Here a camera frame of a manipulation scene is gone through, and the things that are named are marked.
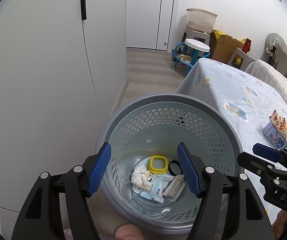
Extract black wardrobe handle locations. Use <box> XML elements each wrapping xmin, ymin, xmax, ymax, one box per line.
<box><xmin>80</xmin><ymin>0</ymin><xmax>87</xmax><ymax>20</ymax></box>

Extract clear plastic storage bin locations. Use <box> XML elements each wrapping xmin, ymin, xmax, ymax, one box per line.
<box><xmin>186</xmin><ymin>8</ymin><xmax>218</xmax><ymax>34</ymax></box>

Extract yellow plastic bag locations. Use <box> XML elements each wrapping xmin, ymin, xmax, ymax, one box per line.
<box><xmin>212</xmin><ymin>29</ymin><xmax>227</xmax><ymax>42</ymax></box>

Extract person's knee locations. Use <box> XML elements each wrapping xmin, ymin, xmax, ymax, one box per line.
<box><xmin>115</xmin><ymin>224</ymin><xmax>145</xmax><ymax>240</ymax></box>

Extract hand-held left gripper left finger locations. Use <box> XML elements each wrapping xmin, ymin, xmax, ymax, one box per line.
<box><xmin>11</xmin><ymin>142</ymin><xmax>112</xmax><ymax>240</ymax></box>

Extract grey clothing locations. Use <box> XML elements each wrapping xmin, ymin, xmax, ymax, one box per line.
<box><xmin>266</xmin><ymin>33</ymin><xmax>287</xmax><ymax>55</ymax></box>

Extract white door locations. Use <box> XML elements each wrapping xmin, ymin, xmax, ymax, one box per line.
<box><xmin>126</xmin><ymin>0</ymin><xmax>181</xmax><ymax>52</ymax></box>

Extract light blue wipe packet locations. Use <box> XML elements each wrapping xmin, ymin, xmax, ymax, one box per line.
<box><xmin>140</xmin><ymin>174</ymin><xmax>175</xmax><ymax>203</ymax></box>

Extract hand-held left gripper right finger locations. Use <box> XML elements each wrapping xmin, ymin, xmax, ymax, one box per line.
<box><xmin>177</xmin><ymin>142</ymin><xmax>275</xmax><ymax>240</ymax></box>

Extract black hair band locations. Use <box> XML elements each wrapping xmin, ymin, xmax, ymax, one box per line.
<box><xmin>168</xmin><ymin>160</ymin><xmax>182</xmax><ymax>176</ymax></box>

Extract grey plastic stool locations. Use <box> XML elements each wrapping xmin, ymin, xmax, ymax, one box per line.
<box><xmin>227</xmin><ymin>47</ymin><xmax>255</xmax><ymax>70</ymax></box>
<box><xmin>182</xmin><ymin>26</ymin><xmax>211</xmax><ymax>47</ymax></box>

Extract white paper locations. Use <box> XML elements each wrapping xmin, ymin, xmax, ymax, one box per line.
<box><xmin>130</xmin><ymin>165</ymin><xmax>154</xmax><ymax>193</ymax></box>

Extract blue stool with white seat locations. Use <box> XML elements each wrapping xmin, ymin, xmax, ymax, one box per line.
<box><xmin>172</xmin><ymin>39</ymin><xmax>211</xmax><ymax>77</ymax></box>

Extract beige sofa cover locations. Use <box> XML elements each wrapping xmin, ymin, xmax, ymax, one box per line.
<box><xmin>245</xmin><ymin>59</ymin><xmax>287</xmax><ymax>115</ymax></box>

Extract yellow plastic lid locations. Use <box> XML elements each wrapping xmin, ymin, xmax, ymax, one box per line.
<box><xmin>148</xmin><ymin>155</ymin><xmax>169</xmax><ymax>175</ymax></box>

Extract small white cardboard box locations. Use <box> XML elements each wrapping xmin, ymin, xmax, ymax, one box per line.
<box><xmin>163</xmin><ymin>175</ymin><xmax>186</xmax><ymax>202</ymax></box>

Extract brown cardboard box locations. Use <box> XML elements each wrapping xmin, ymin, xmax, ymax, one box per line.
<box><xmin>210</xmin><ymin>31</ymin><xmax>246</xmax><ymax>64</ymax></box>

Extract white wardrobe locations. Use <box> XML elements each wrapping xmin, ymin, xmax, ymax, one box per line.
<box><xmin>0</xmin><ymin>0</ymin><xmax>127</xmax><ymax>213</ymax></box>

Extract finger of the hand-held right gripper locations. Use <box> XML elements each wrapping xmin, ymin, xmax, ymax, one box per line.
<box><xmin>237</xmin><ymin>151</ymin><xmax>282</xmax><ymax>181</ymax></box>
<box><xmin>253</xmin><ymin>143</ymin><xmax>287</xmax><ymax>162</ymax></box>

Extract grey perforated waste basket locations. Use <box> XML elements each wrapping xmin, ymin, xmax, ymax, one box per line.
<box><xmin>95</xmin><ymin>93</ymin><xmax>245</xmax><ymax>235</ymax></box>

